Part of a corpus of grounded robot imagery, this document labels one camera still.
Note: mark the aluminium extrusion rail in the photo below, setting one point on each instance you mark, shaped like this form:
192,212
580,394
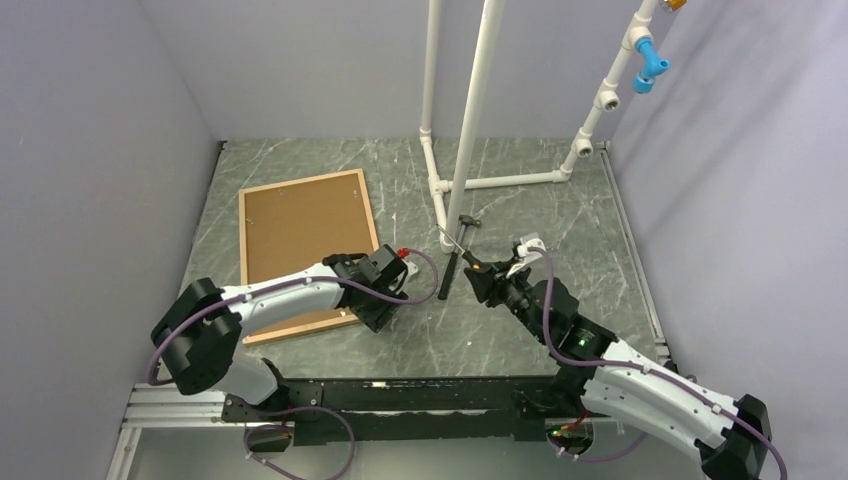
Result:
160,407

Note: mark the wooden picture frame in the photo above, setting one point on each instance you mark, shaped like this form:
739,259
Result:
289,226

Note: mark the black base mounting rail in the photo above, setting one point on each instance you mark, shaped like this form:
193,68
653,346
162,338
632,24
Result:
318,411

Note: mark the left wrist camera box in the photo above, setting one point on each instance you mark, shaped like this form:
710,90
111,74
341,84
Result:
411,269

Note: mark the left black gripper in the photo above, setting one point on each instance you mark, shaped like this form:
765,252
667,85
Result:
375,318

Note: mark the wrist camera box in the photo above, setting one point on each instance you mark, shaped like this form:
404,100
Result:
411,269
526,250

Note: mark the blue pipe fitting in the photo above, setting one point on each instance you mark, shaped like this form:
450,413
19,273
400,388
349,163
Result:
654,66

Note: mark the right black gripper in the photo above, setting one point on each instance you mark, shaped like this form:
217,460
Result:
489,284

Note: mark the yellow black screwdriver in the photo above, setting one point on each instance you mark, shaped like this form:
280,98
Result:
458,253

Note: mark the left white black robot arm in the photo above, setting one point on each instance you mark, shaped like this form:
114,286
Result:
198,337

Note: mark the black handle hammer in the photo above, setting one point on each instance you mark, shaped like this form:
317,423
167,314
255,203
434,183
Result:
465,221

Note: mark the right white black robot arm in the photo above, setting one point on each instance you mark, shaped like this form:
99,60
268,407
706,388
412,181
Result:
730,438

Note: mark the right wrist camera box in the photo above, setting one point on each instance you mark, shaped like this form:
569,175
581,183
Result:
526,250

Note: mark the yellow pipe cap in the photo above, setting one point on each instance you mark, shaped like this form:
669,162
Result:
672,5

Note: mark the white PVC pipe structure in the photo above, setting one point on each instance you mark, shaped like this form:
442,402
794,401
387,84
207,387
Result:
448,195

